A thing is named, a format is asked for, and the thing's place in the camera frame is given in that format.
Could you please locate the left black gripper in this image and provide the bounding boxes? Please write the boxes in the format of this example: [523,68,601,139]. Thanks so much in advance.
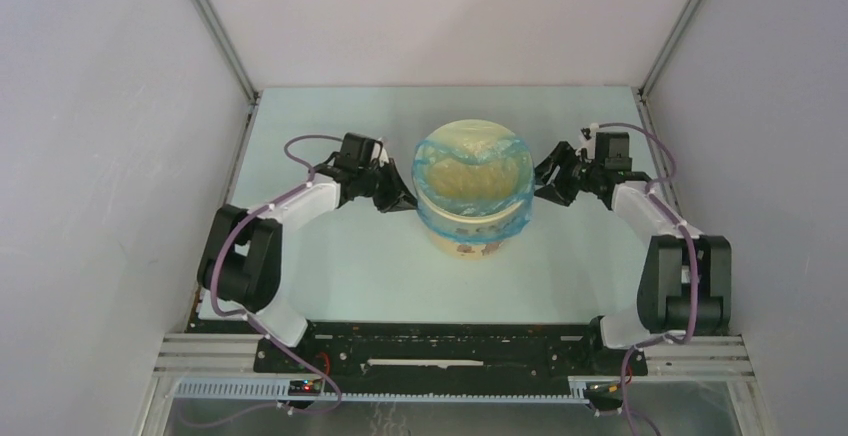
[358,159,421,215]

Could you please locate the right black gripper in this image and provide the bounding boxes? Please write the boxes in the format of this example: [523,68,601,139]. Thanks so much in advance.
[519,141,602,208]

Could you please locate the blue plastic trash bag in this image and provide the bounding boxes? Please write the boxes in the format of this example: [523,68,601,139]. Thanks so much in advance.
[411,120,537,245]

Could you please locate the yellow cartoon trash bin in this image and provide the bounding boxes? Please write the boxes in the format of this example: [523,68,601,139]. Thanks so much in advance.
[413,119,535,261]

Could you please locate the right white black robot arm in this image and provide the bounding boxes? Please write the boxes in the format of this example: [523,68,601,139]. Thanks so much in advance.
[534,123,732,374]

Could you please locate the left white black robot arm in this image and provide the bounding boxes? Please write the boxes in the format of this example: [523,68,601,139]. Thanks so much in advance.
[197,133,417,373]

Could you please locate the left small circuit board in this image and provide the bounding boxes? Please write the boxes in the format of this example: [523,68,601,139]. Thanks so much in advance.
[286,379,323,397]

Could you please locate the small circuit board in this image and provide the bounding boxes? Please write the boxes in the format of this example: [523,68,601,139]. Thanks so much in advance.
[584,381,622,399]
[286,379,323,397]

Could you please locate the right small circuit board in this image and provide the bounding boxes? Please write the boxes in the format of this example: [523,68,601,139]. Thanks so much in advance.
[584,381,622,399]

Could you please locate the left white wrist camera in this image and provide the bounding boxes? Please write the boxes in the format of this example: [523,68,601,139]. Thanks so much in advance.
[371,138,389,166]

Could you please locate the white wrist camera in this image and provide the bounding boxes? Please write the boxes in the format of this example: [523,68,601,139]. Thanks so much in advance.
[371,138,389,166]
[577,123,600,160]

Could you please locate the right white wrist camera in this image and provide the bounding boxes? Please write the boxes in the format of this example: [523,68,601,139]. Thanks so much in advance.
[577,123,600,160]

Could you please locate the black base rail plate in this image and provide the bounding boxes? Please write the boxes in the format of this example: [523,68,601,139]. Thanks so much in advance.
[293,321,648,394]

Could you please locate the right aluminium frame post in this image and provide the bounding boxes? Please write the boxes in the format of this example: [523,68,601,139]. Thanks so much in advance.
[638,0,704,101]

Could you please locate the aluminium frame post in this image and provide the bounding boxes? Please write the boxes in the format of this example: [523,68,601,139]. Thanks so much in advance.
[638,0,704,101]
[190,0,259,105]

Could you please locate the grey slotted cable duct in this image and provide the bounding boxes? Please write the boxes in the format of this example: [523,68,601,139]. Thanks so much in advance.
[172,377,589,404]

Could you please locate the left aluminium frame post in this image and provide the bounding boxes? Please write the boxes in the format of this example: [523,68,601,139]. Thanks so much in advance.
[190,0,259,105]

